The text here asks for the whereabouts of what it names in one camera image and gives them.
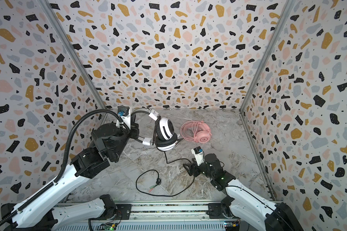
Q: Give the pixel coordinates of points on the pink headphones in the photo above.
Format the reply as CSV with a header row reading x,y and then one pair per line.
x,y
196,131

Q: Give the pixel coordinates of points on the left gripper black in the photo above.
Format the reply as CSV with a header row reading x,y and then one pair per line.
x,y
134,129

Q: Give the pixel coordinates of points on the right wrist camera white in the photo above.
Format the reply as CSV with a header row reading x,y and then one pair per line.
x,y
198,154

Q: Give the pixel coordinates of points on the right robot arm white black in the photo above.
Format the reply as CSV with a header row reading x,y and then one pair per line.
x,y
240,201

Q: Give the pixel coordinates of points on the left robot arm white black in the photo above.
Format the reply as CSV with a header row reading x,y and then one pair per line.
x,y
39,212

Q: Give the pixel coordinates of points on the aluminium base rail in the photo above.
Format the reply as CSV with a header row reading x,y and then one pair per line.
x,y
164,216

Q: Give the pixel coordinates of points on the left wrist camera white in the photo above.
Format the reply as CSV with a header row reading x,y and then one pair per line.
x,y
124,113

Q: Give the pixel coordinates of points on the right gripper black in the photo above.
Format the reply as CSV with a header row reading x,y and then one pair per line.
x,y
196,167

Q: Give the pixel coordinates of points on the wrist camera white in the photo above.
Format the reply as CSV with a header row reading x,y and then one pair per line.
x,y
124,113
198,154

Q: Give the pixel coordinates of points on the white black headphones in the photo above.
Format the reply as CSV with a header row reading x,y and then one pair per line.
x,y
164,136

